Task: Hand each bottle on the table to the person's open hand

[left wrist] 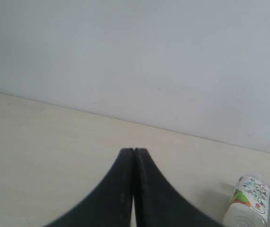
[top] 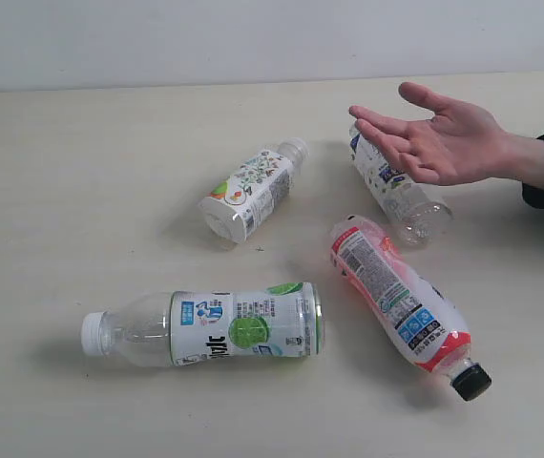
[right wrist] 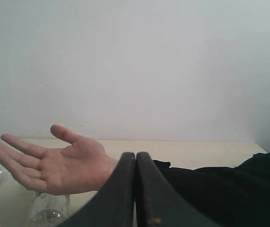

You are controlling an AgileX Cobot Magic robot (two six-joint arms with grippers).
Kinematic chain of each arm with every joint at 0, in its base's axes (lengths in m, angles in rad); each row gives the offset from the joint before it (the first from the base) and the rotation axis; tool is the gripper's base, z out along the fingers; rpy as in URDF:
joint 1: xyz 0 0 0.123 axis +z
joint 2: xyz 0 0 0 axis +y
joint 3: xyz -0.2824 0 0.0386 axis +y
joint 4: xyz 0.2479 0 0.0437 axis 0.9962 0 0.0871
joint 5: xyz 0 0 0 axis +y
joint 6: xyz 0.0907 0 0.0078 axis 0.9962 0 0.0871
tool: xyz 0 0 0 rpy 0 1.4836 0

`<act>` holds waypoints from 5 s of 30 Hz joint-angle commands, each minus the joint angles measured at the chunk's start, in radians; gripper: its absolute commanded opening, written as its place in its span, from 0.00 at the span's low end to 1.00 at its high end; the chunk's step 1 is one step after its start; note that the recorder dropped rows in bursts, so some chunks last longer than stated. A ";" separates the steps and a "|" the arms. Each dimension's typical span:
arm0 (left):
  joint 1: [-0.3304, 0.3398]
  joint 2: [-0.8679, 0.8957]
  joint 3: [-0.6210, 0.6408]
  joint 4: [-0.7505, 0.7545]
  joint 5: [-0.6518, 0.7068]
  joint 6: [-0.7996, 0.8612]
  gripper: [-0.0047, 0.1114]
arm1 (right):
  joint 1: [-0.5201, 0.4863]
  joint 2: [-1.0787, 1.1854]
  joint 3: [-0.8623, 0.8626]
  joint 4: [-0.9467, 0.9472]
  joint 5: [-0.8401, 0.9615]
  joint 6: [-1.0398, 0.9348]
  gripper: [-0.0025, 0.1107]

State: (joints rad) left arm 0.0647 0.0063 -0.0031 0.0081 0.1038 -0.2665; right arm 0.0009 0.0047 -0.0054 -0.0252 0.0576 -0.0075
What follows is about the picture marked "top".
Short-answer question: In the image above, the open bare human hand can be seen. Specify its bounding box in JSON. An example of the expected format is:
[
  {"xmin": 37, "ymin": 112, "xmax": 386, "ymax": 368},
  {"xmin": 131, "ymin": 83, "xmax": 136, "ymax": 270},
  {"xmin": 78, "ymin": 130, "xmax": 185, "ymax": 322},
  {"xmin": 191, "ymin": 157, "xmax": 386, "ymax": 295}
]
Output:
[{"xmin": 348, "ymin": 81, "xmax": 521, "ymax": 188}]

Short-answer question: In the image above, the clear bottle blue white label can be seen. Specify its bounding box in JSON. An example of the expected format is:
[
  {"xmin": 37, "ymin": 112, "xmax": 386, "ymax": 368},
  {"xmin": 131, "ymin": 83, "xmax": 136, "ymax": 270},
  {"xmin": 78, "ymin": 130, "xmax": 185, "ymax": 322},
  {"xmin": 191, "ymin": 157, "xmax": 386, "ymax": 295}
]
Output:
[{"xmin": 349, "ymin": 126, "xmax": 452, "ymax": 247}]

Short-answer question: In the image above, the pink red label bottle black cap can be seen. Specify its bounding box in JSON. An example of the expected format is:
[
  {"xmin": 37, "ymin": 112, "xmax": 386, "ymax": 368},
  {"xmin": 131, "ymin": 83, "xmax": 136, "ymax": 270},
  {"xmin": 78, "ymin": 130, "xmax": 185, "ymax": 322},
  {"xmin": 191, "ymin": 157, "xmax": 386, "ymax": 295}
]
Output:
[{"xmin": 330, "ymin": 215, "xmax": 492, "ymax": 402}]

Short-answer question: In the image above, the lime label bottle white cap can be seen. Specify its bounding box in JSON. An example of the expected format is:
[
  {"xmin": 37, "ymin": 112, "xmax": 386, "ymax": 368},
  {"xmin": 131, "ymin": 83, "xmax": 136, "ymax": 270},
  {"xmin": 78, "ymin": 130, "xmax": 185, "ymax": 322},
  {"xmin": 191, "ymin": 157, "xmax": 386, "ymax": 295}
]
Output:
[{"xmin": 80, "ymin": 281, "xmax": 324, "ymax": 367}]

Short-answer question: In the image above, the square bottle with floral label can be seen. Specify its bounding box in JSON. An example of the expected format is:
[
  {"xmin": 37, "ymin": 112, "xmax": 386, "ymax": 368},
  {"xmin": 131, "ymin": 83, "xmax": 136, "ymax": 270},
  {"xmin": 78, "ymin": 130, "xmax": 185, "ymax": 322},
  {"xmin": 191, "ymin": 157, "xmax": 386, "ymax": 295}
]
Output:
[{"xmin": 199, "ymin": 138, "xmax": 309, "ymax": 244}]

